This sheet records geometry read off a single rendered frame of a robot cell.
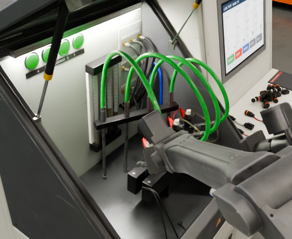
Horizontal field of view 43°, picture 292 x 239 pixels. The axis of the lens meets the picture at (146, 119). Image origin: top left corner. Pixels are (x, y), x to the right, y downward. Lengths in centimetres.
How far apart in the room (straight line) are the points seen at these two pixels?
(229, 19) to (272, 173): 120
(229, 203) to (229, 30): 122
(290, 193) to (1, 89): 75
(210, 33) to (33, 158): 79
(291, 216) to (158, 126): 47
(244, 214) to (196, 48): 106
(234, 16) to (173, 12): 30
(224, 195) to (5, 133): 76
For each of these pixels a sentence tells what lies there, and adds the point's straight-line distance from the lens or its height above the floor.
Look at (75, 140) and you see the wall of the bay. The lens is 137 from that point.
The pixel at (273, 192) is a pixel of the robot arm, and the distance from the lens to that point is 39.
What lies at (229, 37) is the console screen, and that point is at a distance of 157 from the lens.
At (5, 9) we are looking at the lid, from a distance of 79.
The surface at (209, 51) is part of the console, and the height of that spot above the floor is 127.
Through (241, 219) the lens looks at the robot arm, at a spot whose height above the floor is 158.
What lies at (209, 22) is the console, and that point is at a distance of 143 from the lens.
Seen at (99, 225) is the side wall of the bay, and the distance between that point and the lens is 98.
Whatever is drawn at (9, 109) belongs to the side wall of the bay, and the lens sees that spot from 99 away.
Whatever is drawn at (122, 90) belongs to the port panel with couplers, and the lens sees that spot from 147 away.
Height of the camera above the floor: 186
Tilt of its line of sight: 35 degrees down
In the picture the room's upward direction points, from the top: 3 degrees clockwise
